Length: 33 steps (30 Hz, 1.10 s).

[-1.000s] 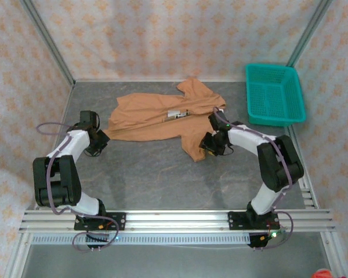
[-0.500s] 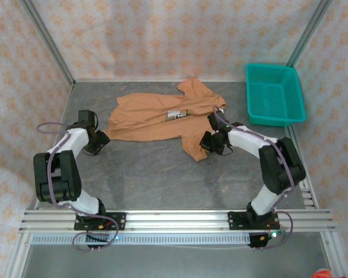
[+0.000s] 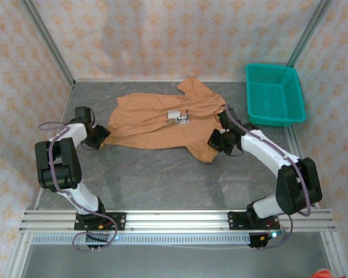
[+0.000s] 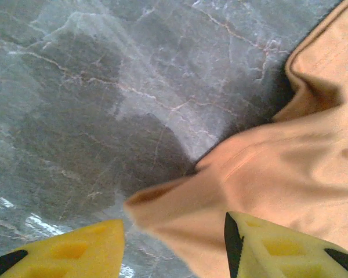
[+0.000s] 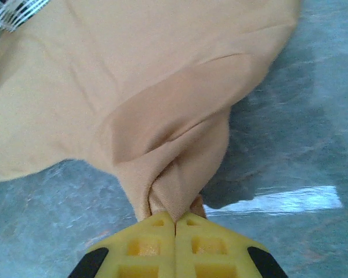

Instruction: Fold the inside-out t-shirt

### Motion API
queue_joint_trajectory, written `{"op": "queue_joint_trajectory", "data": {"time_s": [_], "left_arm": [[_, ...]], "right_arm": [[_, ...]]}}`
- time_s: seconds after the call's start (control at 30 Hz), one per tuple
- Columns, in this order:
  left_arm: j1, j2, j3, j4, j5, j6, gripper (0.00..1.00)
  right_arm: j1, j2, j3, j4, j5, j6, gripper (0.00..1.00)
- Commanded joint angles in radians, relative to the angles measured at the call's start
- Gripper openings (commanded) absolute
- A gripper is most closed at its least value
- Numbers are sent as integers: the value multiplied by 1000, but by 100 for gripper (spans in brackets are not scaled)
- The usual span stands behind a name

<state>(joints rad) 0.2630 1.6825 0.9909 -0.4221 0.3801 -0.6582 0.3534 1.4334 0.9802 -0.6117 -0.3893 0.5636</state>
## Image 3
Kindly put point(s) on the brown t-shirt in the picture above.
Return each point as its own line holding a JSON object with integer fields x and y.
{"x": 150, "y": 130}

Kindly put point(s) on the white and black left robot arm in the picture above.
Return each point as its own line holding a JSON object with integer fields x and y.
{"x": 66, "y": 168}

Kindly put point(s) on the teal plastic mesh basket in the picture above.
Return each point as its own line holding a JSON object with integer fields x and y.
{"x": 272, "y": 95}

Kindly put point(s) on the black controller board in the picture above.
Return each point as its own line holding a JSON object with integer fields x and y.
{"x": 261, "y": 240}

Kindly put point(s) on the red object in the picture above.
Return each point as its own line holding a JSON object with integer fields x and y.
{"x": 322, "y": 273}

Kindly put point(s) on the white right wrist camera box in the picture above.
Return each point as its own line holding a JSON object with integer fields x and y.
{"x": 224, "y": 131}

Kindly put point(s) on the aluminium table edge rail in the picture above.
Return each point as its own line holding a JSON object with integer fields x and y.
{"x": 133, "y": 80}
{"x": 290, "y": 133}
{"x": 68, "y": 101}

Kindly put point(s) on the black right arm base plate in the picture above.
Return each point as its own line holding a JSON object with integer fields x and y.
{"x": 235, "y": 221}

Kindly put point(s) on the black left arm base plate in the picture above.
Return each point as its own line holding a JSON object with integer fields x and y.
{"x": 117, "y": 221}

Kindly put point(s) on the aluminium mounting rail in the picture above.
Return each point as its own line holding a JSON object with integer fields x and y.
{"x": 177, "y": 221}

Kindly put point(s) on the aluminium frame post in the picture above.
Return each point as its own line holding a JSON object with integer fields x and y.
{"x": 311, "y": 29}
{"x": 46, "y": 37}

